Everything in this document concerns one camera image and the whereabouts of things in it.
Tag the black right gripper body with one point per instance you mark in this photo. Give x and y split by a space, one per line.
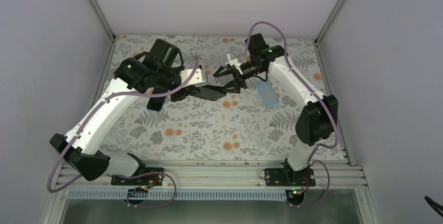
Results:
237 77

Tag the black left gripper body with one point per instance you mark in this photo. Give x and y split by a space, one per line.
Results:
175 96

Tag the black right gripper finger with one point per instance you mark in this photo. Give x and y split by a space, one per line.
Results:
232 87
223 71

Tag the blue phone with black screen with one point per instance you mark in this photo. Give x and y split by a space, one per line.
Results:
155 103

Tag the light blue phone case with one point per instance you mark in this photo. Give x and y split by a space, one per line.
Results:
267 93

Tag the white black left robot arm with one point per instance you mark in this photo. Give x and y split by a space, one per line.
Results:
148 74

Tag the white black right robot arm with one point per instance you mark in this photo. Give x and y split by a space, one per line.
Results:
318 117

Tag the floral patterned table mat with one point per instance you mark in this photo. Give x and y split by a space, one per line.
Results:
236 127

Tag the black object at corner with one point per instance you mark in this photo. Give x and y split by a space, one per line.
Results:
434 205

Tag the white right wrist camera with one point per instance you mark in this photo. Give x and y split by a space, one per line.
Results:
232 62

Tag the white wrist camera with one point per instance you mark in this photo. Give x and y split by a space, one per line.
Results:
232 62
198 79

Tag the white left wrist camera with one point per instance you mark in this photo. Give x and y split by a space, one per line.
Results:
198 79

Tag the aluminium mounting rail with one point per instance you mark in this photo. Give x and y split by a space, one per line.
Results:
248 175

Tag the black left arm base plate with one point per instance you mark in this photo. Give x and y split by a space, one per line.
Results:
145 177

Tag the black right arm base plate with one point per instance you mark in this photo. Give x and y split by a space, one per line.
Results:
280 177

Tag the aluminium frame post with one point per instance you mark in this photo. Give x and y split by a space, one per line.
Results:
98 11
329 20

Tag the slotted grey cable duct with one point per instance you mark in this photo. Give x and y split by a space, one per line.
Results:
180 194

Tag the right aluminium frame post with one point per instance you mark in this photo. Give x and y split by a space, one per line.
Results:
329 20

